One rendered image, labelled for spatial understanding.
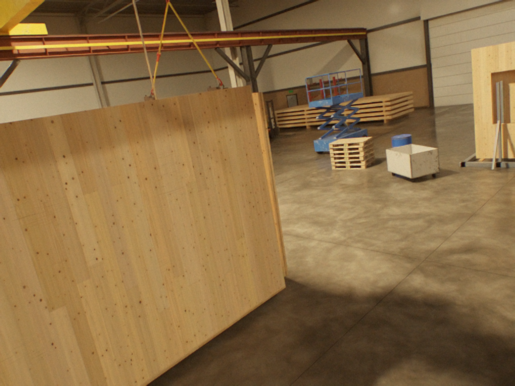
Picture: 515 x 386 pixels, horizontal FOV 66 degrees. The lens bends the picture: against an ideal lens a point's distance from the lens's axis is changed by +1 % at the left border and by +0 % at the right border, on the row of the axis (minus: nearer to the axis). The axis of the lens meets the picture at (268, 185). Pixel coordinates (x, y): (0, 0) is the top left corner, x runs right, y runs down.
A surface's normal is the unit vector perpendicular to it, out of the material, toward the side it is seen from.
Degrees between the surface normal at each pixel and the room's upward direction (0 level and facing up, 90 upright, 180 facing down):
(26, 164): 90
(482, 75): 90
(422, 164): 90
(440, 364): 0
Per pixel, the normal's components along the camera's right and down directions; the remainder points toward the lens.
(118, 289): 0.71, 0.04
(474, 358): -0.17, -0.96
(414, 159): 0.21, 0.19
